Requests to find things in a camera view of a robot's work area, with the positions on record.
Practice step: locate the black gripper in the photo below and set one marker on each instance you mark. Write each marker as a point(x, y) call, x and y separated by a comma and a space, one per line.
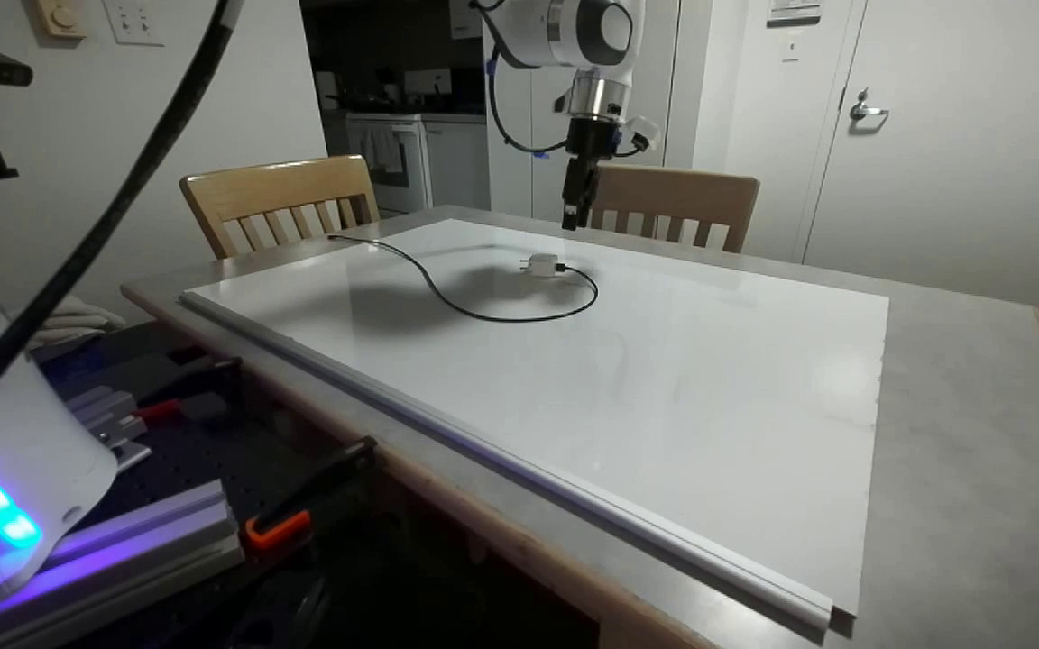
point(586, 145)

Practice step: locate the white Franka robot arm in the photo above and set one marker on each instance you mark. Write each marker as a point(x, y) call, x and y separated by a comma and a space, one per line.
point(541, 31)

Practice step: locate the wooden slat-back chair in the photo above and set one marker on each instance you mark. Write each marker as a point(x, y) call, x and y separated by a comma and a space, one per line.
point(664, 191)
point(278, 184)

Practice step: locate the white kitchen appliance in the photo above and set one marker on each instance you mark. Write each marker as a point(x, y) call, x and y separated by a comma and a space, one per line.
point(387, 163)

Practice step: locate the crumpled beige cloth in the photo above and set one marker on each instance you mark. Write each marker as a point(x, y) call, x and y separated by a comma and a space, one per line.
point(69, 325)

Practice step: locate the beige round thermostat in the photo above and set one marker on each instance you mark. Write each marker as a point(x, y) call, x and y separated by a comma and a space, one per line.
point(57, 19)

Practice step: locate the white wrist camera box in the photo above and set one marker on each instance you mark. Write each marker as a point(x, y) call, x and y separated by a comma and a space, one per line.
point(636, 131)

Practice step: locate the white wall switch plate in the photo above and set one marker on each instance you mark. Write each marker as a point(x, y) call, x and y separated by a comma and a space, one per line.
point(790, 51)

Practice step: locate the white whiteboard with metal rail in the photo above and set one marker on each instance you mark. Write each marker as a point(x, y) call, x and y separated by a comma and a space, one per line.
point(664, 454)

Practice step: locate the wall sign plate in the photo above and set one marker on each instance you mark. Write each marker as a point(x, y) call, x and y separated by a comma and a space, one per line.
point(796, 10)

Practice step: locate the silver metal bracket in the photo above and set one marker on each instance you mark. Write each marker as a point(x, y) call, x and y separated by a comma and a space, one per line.
point(108, 427)

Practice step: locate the aluminium extrusion rail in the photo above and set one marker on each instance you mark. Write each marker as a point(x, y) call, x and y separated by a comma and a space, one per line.
point(160, 540)

